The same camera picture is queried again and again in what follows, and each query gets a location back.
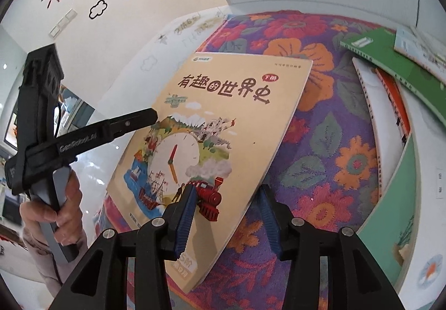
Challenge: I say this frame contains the person's left forearm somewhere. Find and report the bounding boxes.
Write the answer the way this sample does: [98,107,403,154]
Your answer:
[21,226,89,298]

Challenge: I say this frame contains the white wall switches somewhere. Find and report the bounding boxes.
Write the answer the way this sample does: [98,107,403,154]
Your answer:
[49,8,77,39]

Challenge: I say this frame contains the pale blue and olive book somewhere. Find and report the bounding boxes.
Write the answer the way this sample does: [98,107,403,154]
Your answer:
[394,25,446,71]

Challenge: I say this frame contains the red orange book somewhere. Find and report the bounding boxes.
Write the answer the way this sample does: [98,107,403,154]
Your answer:
[374,68,412,148]

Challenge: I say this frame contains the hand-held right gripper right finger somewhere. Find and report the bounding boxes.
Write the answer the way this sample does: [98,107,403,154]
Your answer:
[257,184,405,310]

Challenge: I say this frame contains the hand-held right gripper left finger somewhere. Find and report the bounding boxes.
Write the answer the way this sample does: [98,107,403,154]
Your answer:
[50,187,199,310]

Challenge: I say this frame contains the black cloud wall decal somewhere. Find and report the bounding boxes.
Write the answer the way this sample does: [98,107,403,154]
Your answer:
[88,1,108,19]

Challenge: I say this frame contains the person's left hand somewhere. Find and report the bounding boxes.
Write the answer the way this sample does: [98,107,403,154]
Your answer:
[19,170,86,263]

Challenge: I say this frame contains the floral purple blanket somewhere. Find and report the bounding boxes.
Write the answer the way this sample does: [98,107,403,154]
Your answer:
[94,10,446,310]

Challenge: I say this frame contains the mint green and white book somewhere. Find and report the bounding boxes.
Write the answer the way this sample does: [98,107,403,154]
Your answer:
[358,134,446,298]

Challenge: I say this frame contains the dark green book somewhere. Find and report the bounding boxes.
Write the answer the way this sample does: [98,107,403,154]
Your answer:
[340,27,446,115]

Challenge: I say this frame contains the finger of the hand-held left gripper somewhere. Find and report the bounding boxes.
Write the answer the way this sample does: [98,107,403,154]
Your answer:
[93,107,159,142]

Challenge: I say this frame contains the white book with dotted spine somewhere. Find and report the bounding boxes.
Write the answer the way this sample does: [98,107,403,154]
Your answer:
[351,57,386,199]

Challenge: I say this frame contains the beige book with clock picture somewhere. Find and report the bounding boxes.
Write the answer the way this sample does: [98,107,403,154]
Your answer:
[106,52,314,293]

